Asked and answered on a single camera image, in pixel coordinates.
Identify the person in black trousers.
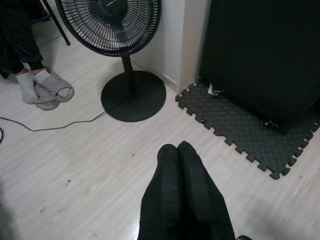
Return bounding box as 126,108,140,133
0,0,72,105

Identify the grey slipper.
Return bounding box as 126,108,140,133
33,66,75,103
36,98,61,111

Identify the grey fan power cable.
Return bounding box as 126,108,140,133
0,111,108,132

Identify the black pedestal fan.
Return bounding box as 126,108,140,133
54,0,168,123

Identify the black chair leg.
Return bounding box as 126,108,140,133
42,0,72,46

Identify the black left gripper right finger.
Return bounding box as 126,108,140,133
178,140,237,240

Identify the white paper scrap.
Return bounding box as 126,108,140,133
207,83,222,97

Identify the black foam puzzle mat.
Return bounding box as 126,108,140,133
174,83,320,181

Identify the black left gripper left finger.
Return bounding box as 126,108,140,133
139,144,186,240

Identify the large black cabinet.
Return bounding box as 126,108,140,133
198,0,320,136

